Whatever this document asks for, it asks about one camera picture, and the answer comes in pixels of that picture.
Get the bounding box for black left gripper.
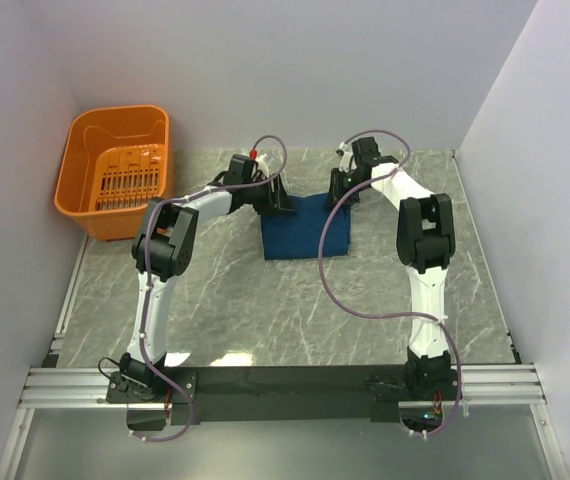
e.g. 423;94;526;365
242;173;295;215

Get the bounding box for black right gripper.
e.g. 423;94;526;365
324;167;368;211

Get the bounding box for blue Mickey Mouse t-shirt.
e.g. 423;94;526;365
260;194;351;261

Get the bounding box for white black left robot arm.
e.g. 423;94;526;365
119;152;295;402

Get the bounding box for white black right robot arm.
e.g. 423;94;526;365
326;137;456;399

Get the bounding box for orange plastic basket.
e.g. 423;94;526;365
54;105;174;241

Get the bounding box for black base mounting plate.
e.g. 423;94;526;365
106;365;458;431

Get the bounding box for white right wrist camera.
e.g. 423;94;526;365
336;142;354;172

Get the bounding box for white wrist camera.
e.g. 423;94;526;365
249;148;270;182
336;142;354;172

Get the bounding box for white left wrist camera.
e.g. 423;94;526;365
249;148;270;182

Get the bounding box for aluminium frame rails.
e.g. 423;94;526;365
0;230;569;479

